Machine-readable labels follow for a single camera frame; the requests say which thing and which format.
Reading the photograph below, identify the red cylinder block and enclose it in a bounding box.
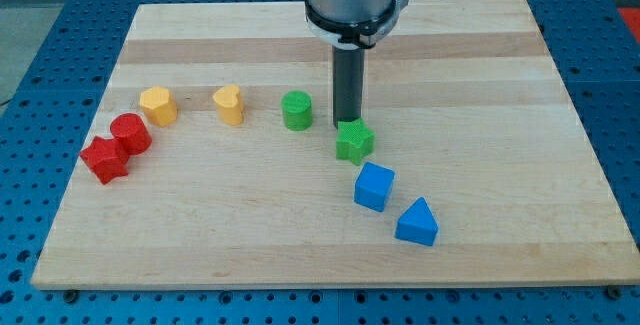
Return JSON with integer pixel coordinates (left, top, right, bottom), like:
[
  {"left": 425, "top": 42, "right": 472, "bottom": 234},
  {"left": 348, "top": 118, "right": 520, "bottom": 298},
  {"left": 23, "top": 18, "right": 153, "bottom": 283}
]
[{"left": 110, "top": 113, "right": 152, "bottom": 155}]

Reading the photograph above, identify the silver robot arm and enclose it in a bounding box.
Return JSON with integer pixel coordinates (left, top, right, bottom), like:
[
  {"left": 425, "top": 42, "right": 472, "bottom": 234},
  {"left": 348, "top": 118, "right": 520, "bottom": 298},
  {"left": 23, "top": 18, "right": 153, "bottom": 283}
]
[{"left": 305, "top": 0, "right": 409, "bottom": 51}]

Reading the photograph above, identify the green star block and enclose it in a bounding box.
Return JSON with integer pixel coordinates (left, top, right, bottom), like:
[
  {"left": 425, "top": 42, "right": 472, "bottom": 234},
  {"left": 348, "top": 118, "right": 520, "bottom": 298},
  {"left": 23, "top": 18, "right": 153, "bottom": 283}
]
[{"left": 335, "top": 118, "right": 375, "bottom": 166}]

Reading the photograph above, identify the blue cube block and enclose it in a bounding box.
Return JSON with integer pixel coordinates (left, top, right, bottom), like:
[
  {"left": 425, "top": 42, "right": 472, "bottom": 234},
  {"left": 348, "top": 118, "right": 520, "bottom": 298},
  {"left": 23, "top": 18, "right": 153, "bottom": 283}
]
[{"left": 353, "top": 162, "right": 395, "bottom": 212}]

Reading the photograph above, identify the wooden board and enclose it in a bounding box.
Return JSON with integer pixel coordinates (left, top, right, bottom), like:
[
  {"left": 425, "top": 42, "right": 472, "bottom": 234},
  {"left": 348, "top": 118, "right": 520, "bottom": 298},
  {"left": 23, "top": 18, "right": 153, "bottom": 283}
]
[{"left": 31, "top": 0, "right": 639, "bottom": 290}]

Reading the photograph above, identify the red star block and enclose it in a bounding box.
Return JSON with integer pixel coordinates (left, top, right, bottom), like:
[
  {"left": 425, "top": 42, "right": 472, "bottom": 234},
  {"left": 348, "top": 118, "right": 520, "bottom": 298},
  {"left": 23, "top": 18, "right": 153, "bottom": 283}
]
[{"left": 80, "top": 136, "right": 129, "bottom": 185}]

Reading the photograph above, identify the green cylinder block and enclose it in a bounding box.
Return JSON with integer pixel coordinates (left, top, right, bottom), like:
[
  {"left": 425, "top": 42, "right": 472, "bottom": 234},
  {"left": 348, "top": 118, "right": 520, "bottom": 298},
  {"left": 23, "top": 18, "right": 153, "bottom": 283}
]
[{"left": 281, "top": 90, "right": 313, "bottom": 131}]

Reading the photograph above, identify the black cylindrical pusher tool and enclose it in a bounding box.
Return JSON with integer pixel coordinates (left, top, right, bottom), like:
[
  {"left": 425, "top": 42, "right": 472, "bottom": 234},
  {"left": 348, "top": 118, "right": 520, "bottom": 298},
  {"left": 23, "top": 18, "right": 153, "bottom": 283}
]
[{"left": 332, "top": 47, "right": 365, "bottom": 127}]

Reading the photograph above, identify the yellow hexagon block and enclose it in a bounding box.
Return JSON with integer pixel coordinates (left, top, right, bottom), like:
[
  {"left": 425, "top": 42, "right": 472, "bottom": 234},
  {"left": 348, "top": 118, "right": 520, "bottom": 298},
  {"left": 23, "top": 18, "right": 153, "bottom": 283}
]
[{"left": 139, "top": 86, "right": 178, "bottom": 127}]

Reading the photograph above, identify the yellow heart block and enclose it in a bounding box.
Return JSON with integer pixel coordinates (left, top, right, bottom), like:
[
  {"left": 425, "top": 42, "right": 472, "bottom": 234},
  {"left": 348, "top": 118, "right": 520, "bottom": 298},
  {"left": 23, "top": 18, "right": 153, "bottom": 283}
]
[{"left": 212, "top": 84, "right": 244, "bottom": 126}]

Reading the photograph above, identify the blue triangle block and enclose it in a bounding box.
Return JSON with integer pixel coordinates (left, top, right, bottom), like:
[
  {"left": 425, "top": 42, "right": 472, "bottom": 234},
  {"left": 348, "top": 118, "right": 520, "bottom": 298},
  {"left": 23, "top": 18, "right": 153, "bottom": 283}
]
[{"left": 395, "top": 197, "right": 439, "bottom": 246}]

